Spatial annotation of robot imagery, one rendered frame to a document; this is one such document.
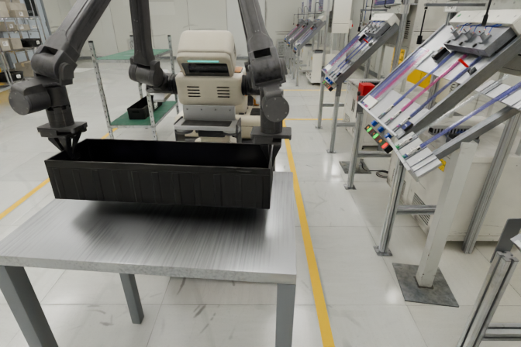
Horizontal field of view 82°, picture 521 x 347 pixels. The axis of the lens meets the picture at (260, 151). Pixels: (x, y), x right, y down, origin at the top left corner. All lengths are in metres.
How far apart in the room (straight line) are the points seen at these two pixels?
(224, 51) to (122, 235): 0.72
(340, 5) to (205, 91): 5.20
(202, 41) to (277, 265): 0.86
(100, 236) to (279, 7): 9.72
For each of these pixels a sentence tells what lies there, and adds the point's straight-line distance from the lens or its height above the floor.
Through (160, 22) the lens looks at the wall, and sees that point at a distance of 10.70.
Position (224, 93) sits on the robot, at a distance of 1.26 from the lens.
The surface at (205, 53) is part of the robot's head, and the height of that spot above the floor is 1.16.
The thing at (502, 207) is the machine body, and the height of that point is 0.30.
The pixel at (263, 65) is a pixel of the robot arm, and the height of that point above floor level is 1.19.
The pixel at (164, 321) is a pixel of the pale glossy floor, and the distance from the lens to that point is 1.65.
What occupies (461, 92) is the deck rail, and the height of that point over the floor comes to 0.96.
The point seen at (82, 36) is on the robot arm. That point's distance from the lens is 0.95.
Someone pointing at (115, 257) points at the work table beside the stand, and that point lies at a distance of 0.77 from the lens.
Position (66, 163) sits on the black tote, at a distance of 0.89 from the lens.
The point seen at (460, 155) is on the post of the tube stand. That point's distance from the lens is 1.49.
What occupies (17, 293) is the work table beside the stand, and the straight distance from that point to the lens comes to 0.98.
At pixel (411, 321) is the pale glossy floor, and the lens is 1.74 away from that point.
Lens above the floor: 1.29
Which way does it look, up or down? 24 degrees down
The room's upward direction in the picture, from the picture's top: straight up
